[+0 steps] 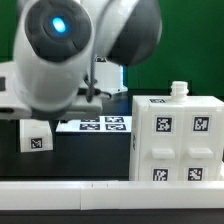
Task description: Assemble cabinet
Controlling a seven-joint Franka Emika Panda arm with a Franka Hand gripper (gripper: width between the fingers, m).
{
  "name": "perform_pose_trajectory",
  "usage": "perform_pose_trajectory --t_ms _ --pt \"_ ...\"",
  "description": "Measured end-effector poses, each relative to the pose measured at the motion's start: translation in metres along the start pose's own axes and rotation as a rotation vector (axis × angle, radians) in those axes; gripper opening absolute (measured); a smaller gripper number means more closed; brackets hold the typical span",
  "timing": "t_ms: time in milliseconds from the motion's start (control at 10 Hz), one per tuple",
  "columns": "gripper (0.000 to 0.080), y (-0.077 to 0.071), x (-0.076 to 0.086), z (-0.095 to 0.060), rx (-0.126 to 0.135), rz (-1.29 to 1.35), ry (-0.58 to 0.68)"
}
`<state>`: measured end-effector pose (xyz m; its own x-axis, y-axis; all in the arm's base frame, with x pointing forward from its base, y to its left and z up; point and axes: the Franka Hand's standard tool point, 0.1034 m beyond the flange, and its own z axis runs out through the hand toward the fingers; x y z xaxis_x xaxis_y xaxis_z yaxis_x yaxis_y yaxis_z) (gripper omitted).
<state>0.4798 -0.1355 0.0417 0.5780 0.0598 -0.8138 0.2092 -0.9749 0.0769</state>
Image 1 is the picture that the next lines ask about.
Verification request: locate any white cabinet door panel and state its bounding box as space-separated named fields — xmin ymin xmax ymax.
xmin=179 ymin=107 xmax=224 ymax=182
xmin=138 ymin=109 xmax=183 ymax=181

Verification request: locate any white cabinet body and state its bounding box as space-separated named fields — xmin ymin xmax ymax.
xmin=129 ymin=81 xmax=224 ymax=182

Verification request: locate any white cabinet top block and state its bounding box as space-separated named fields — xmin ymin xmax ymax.
xmin=19 ymin=120 xmax=53 ymax=153

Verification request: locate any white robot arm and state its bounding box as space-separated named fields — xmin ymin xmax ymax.
xmin=0 ymin=0 xmax=162 ymax=120

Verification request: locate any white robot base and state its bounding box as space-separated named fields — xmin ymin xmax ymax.
xmin=94 ymin=57 xmax=127 ymax=98

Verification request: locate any white marker sheet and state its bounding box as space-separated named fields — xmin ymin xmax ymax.
xmin=56 ymin=116 xmax=132 ymax=133

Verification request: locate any white front fence bar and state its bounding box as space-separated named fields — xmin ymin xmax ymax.
xmin=0 ymin=181 xmax=224 ymax=210

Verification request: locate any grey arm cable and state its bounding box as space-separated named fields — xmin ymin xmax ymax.
xmin=84 ymin=6 xmax=114 ymax=103

